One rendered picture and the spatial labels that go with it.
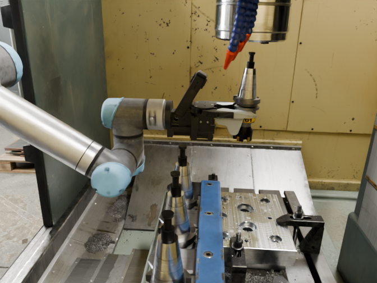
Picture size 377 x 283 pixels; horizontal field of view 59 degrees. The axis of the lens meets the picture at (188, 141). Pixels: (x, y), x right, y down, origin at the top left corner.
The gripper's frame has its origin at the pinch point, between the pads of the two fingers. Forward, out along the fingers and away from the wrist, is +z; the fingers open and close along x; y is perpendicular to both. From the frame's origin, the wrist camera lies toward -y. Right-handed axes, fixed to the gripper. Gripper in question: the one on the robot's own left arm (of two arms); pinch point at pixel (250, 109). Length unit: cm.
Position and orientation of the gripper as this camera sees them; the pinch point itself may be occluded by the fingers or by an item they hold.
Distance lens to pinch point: 81.5
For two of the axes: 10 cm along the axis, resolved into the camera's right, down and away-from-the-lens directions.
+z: 10.0, 0.4, -0.7
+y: -0.2, 9.4, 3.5
